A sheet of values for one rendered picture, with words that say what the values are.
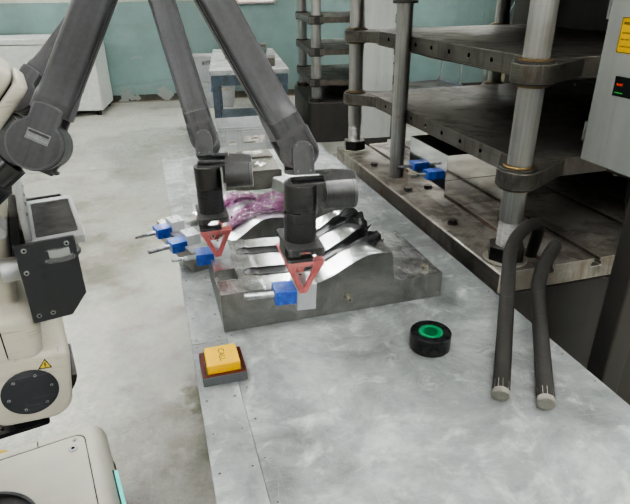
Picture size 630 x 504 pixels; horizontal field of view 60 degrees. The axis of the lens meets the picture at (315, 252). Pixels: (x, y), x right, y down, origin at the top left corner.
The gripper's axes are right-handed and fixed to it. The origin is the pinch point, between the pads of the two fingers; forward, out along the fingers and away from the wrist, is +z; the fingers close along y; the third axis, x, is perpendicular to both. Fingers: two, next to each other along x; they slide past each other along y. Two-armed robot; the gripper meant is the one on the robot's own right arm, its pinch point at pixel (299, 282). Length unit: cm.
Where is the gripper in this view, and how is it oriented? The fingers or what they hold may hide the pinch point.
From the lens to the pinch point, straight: 102.3
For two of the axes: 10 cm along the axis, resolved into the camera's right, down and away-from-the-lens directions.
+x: -9.6, 1.0, -2.6
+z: -0.2, 9.1, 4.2
